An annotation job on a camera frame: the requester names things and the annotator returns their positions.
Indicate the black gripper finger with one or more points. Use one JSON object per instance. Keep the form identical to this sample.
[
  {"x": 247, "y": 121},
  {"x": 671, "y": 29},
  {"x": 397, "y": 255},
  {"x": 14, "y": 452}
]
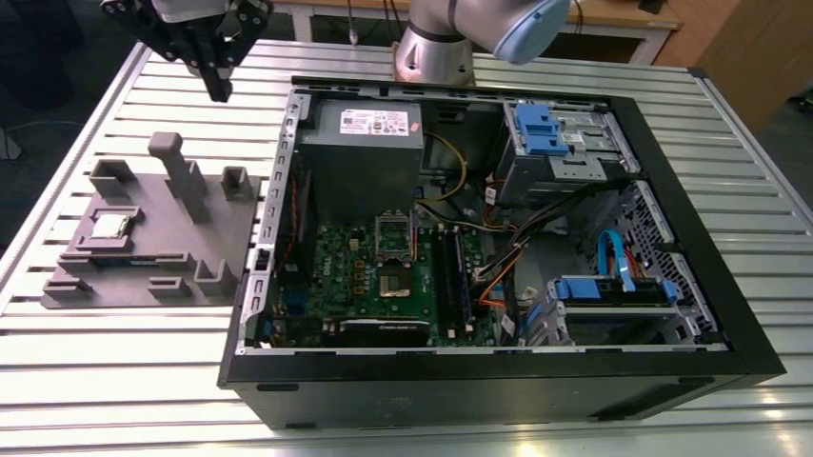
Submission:
[
  {"x": 145, "y": 24},
  {"x": 253, "y": 19}
]

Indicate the silver CPU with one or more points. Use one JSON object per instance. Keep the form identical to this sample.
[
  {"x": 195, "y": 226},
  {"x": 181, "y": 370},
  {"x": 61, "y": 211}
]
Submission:
[{"x": 112, "y": 226}]

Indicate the CPU socket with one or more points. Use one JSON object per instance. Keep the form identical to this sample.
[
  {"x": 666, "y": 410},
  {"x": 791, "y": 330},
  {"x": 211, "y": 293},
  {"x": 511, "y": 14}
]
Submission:
[{"x": 396, "y": 283}]

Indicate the grey power supply unit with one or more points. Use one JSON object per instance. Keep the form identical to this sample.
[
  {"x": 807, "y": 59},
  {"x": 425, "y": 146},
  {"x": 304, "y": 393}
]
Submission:
[{"x": 361, "y": 176}]

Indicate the grey parts rack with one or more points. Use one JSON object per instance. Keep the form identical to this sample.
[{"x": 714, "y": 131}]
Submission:
[{"x": 158, "y": 228}]

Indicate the green RAM stick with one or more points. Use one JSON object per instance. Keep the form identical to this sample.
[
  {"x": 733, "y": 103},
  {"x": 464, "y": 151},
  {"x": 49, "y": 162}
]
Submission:
[{"x": 126, "y": 261}]

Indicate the green motherboard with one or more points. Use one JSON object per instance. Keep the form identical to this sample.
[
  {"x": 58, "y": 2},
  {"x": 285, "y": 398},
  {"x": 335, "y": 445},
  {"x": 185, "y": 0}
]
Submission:
[{"x": 343, "y": 266}]

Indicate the tall grey drive cage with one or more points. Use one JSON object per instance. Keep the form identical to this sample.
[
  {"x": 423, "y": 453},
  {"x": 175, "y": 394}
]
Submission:
[{"x": 571, "y": 176}]

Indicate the black RAM slot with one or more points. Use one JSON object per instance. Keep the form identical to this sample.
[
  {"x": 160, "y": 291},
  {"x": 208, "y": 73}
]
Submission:
[
  {"x": 439, "y": 281},
  {"x": 452, "y": 295}
]

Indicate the black graphics card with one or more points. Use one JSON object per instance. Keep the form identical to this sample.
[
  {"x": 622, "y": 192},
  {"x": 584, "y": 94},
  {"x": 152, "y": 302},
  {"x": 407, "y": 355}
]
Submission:
[{"x": 380, "y": 333}]

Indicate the hard disk in blue carrier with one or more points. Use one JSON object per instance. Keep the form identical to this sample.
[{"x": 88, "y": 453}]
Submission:
[{"x": 580, "y": 290}]

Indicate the wooden cabinet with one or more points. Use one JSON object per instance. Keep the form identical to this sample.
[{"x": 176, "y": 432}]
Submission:
[{"x": 755, "y": 52}]

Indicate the low grey disk bay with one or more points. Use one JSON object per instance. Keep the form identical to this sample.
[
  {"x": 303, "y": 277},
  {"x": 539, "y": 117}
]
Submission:
[{"x": 622, "y": 311}]

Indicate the black PC case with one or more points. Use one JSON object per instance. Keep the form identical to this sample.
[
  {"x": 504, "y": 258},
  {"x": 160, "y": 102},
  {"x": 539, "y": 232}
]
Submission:
[{"x": 482, "y": 395}]

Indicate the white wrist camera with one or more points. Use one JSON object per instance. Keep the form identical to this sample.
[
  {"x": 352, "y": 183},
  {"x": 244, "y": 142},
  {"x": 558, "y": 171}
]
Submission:
[{"x": 191, "y": 9}]

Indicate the blue plastic drive bracket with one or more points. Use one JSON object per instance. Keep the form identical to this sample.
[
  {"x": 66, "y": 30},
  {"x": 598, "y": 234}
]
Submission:
[{"x": 539, "y": 124}]

